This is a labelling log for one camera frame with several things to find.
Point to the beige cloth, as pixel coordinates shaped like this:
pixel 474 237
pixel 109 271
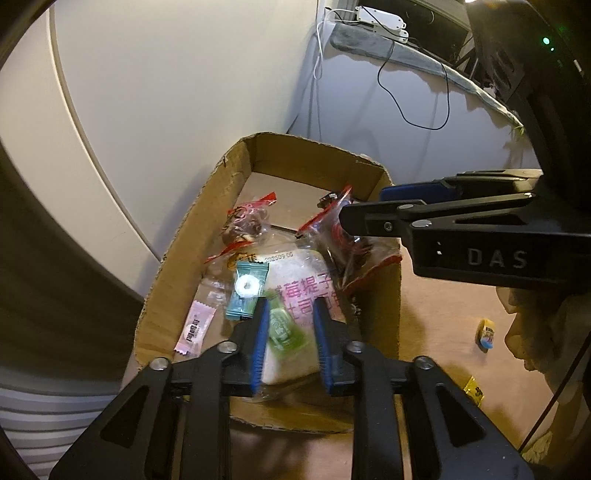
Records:
pixel 531 332

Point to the cardboard box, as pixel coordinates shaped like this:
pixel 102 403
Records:
pixel 184 258

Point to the brown table cloth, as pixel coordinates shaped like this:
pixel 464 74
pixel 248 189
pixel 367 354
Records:
pixel 438 314

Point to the small red-edged dried date packet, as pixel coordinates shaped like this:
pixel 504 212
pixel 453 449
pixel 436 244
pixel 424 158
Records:
pixel 242 221

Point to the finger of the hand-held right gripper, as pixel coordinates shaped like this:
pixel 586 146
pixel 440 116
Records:
pixel 369 219
pixel 406 191

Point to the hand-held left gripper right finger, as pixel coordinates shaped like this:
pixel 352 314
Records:
pixel 322 341

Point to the white power strip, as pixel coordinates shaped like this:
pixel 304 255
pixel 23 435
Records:
pixel 378 16

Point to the yellow snack packet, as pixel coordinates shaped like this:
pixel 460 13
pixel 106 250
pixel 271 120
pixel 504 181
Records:
pixel 473 392

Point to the large red-edged dried date packet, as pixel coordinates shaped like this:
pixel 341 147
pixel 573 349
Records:
pixel 369 258

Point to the grey fluffy mat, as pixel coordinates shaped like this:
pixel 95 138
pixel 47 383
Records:
pixel 360 44

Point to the pink candy packet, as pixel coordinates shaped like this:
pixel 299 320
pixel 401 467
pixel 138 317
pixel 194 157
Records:
pixel 196 327

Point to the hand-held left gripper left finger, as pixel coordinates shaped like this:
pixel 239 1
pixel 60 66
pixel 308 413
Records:
pixel 261 341

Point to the bread packet with pink print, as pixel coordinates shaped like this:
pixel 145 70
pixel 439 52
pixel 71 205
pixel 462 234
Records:
pixel 295 272

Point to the teal mint candy packet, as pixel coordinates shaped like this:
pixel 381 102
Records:
pixel 244 286

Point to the green candy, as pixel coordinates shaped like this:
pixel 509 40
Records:
pixel 282 330

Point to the yellow-green jelly packet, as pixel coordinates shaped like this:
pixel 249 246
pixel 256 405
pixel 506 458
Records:
pixel 485 334

